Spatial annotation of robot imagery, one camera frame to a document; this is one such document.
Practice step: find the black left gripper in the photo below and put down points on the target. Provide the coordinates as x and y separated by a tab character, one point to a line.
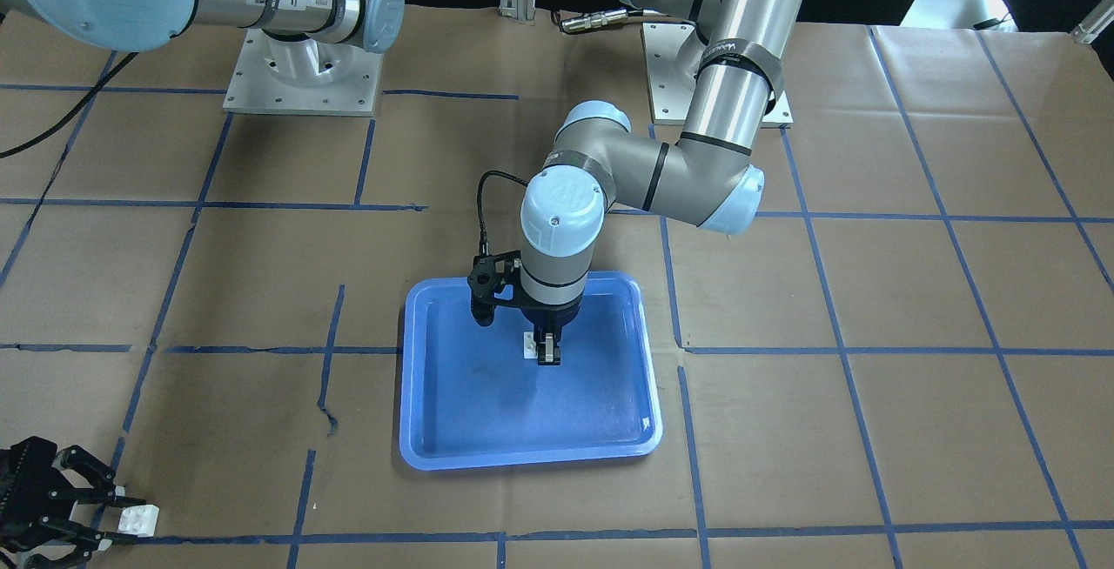
548	317

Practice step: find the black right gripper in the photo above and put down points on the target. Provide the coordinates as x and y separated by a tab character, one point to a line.
23	475

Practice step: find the white block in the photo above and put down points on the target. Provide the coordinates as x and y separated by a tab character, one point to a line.
139	521
529	346

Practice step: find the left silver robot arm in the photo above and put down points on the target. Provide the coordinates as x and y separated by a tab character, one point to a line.
706	178

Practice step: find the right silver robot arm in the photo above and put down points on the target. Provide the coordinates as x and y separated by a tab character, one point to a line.
131	27

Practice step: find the blue plastic tray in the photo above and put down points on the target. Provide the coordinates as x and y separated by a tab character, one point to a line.
469	398

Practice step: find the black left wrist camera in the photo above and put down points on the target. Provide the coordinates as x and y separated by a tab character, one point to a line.
494	281

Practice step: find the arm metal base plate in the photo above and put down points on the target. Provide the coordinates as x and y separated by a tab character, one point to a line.
303	78
673	54

